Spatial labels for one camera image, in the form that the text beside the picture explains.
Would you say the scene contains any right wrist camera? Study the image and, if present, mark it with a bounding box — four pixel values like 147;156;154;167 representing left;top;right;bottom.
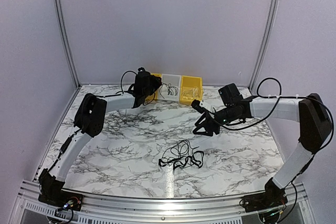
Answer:
191;99;216;113

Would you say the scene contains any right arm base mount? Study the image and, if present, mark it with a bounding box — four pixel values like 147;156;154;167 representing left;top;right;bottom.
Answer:
239;193;288;212

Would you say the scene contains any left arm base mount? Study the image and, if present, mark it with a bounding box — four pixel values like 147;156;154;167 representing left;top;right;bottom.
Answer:
38;191;83;211

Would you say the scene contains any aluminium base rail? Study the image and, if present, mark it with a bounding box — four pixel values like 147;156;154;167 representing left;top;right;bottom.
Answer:
10;179;308;224

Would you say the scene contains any right yellow bin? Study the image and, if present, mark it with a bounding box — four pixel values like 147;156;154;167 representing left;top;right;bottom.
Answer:
179;75;203;105

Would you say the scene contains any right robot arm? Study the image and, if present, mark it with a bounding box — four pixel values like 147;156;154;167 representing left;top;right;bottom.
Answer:
191;83;334;207

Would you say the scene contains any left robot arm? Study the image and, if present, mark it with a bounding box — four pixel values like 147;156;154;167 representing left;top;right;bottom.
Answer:
38;68;162;206

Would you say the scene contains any white thin cable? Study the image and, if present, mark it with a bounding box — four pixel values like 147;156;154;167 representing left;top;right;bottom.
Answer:
182;87;203;99

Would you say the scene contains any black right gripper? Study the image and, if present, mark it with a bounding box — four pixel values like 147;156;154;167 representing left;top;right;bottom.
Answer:
193;104;241;136

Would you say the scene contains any yellow bin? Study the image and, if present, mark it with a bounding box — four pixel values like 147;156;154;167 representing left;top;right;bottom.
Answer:
179;75;203;105
143;81;161;105

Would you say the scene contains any left yellow bin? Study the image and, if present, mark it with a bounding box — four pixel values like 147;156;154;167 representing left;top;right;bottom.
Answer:
143;81;161;105

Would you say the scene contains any white translucent bin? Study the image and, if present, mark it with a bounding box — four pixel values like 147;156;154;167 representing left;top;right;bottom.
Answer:
157;73;182;102

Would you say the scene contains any black flat strap cable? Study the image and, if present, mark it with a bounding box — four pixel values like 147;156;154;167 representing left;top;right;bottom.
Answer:
158;150;205;171

